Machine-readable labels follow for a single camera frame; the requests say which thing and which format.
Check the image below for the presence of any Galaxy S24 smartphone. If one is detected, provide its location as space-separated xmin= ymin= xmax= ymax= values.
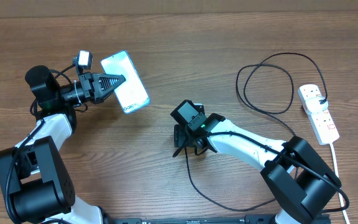
xmin=101 ymin=50 xmax=150 ymax=114

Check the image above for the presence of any black USB charging cable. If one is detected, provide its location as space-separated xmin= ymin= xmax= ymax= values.
xmin=183 ymin=52 xmax=328 ymax=213

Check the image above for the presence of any white power strip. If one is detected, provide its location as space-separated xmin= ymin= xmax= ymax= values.
xmin=297 ymin=84 xmax=339 ymax=145

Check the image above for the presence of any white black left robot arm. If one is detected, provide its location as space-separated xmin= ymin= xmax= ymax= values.
xmin=0 ymin=65 xmax=126 ymax=223

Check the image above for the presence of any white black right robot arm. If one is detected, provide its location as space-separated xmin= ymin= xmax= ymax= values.
xmin=170 ymin=100 xmax=341 ymax=223

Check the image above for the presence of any white charger adapter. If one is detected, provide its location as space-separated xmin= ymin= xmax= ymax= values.
xmin=305 ymin=96 xmax=329 ymax=114

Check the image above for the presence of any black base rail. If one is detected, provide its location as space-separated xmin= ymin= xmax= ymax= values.
xmin=104 ymin=213 xmax=332 ymax=224

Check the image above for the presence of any white power strip cord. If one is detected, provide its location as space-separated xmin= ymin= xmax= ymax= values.
xmin=329 ymin=142 xmax=351 ymax=224

